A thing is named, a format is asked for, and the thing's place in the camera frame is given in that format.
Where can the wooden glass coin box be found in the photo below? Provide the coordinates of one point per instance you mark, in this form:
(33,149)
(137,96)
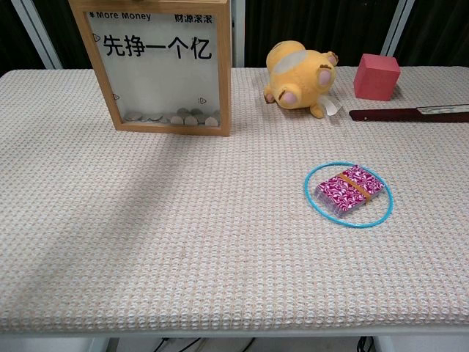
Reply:
(157,80)

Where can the beige woven tablecloth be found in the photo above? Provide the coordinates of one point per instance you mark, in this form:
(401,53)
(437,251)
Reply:
(234,256)

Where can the pink patterned card deck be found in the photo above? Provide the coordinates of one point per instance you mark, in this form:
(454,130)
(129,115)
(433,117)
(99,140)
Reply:
(340,194)

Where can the orange rubber band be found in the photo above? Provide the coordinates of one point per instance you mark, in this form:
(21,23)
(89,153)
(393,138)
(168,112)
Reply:
(353,185)

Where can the yellow plush toy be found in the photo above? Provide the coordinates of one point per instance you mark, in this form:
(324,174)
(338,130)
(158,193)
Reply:
(304,77)

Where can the dark red folded fan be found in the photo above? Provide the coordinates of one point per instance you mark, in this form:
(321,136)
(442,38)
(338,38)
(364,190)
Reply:
(384,114)

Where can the red cube block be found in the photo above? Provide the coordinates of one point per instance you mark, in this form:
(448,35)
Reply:
(375,78)

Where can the black pleated curtain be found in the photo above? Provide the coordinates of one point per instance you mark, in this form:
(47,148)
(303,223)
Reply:
(11,36)
(66,36)
(329,25)
(439,29)

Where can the white frame pole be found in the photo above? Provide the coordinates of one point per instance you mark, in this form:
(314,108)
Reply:
(238,36)
(40,36)
(397,33)

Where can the white table frame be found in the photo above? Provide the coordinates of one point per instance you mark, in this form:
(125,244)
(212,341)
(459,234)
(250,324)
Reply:
(256,333)

